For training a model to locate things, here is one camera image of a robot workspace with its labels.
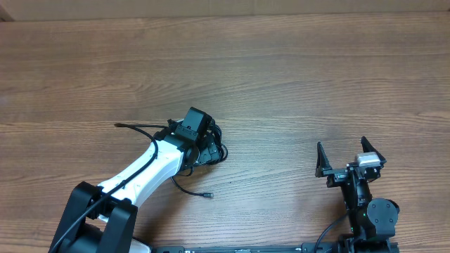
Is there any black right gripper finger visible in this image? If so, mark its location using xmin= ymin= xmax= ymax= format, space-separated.
xmin=315 ymin=142 xmax=333 ymax=178
xmin=361 ymin=136 xmax=386 ymax=164

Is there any black barrel plug cable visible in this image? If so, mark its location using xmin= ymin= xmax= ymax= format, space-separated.
xmin=170 ymin=167 xmax=214 ymax=199

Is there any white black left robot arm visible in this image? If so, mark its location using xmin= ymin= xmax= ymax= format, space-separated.
xmin=49 ymin=108 xmax=228 ymax=252

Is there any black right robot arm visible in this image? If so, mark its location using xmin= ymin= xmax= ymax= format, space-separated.
xmin=312 ymin=136 xmax=400 ymax=253

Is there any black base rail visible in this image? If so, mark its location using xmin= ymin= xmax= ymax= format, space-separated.
xmin=150 ymin=242 xmax=400 ymax=253

